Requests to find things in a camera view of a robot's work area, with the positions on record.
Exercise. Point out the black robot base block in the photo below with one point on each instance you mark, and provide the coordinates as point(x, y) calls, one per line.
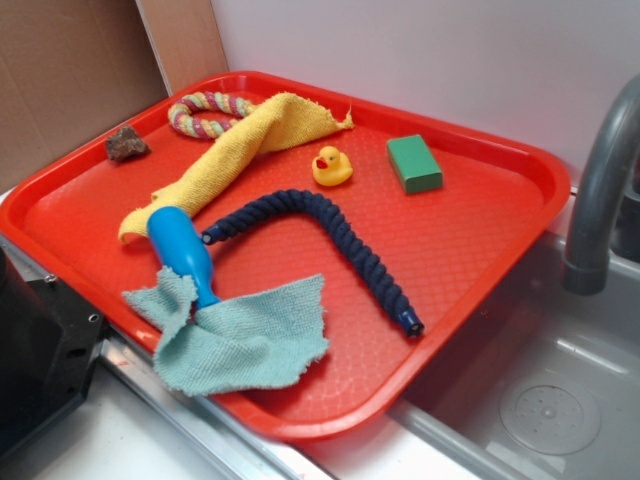
point(50, 340)

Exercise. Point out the red plastic tray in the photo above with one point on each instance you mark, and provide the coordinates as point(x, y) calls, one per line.
point(446, 248)

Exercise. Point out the yellow rubber duck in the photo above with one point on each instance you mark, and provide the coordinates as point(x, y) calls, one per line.
point(331, 167)

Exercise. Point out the green rectangular block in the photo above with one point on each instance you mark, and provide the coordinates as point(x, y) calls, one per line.
point(414, 164)

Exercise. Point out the teal towel cloth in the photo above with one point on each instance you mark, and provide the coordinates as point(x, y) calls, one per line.
point(259, 341)

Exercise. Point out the yellow towel cloth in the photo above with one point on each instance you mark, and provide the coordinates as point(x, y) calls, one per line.
point(282, 122)

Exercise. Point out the blue plastic bottle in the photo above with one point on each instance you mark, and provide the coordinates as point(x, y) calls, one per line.
point(179, 247)

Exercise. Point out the brown rock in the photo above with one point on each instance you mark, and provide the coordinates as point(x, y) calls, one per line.
point(124, 144)

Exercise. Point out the grey toy sink basin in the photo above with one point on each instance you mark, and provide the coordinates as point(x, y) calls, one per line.
point(538, 383)

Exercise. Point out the grey sink faucet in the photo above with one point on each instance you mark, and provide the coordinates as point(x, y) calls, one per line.
point(605, 216)

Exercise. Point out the brown cardboard panel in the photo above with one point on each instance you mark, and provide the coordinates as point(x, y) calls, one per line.
point(71, 70)

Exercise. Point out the multicolour rope ring toy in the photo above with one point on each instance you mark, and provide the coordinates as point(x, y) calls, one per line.
point(207, 115)

